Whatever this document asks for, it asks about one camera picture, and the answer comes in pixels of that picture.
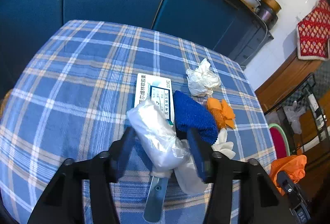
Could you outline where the crumpled white paper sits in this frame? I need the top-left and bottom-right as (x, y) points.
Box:
(186, 58), (222, 97)

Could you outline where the small printed cardboard box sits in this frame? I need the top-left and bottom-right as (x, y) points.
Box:
(133, 73), (176, 126)

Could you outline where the blue textured cloth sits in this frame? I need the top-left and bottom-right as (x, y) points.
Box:
(172, 90), (219, 144)

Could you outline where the black wire rack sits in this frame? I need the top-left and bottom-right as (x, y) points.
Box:
(263, 73), (330, 157)

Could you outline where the orange plastic bag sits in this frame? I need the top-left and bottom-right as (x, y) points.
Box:
(269, 154), (308, 193)

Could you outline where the blue plaid tablecloth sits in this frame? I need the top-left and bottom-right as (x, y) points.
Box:
(0, 20), (277, 224)

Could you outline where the red basin with green rim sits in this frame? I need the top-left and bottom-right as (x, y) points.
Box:
(268, 123), (290, 160)

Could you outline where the plastic-wrapped white roller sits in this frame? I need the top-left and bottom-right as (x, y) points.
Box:
(126, 96), (207, 223)

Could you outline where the clear plastic bag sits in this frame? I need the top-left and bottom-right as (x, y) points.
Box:
(284, 100), (307, 134)

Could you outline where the red patterned quilt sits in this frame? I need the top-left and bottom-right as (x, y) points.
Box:
(296, 0), (330, 61)

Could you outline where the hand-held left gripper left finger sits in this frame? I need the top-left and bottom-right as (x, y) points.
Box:
(27, 126), (137, 224)

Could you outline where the twisted white tissue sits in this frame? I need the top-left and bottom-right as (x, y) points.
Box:
(211, 128), (236, 160)

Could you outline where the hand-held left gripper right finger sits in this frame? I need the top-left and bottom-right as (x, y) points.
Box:
(187, 127), (297, 224)

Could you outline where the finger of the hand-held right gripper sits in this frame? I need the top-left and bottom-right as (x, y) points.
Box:
(277, 170), (300, 196)

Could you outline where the brown inner pot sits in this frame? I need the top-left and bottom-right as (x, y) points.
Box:
(260, 0), (282, 12)

